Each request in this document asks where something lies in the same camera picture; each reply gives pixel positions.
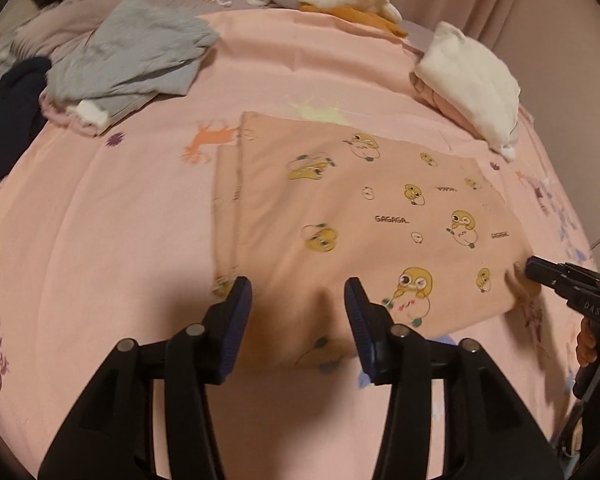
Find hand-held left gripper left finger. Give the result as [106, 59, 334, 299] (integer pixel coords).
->
[37, 276, 253, 480]

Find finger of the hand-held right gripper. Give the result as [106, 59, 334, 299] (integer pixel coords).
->
[524, 256, 600, 303]

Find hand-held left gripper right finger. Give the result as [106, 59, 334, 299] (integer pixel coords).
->
[344, 277, 566, 480]

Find orange duck print shirt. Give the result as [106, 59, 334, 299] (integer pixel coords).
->
[211, 111, 543, 371]

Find grey folded clothes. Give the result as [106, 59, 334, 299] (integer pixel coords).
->
[45, 0, 221, 123]

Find person's right hand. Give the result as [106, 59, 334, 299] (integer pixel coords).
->
[576, 317, 600, 367]

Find pink animal print bedsheet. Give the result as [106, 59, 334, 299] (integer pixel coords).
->
[0, 5, 600, 480]

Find pink folded garment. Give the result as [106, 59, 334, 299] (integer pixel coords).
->
[412, 75, 481, 133]

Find white folded fleece garment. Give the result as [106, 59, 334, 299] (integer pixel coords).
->
[412, 21, 523, 161]

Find pink garment with white cuff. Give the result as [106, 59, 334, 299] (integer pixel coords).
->
[39, 87, 111, 137]

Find dark navy cloth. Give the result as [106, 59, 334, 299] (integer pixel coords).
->
[0, 56, 53, 193]

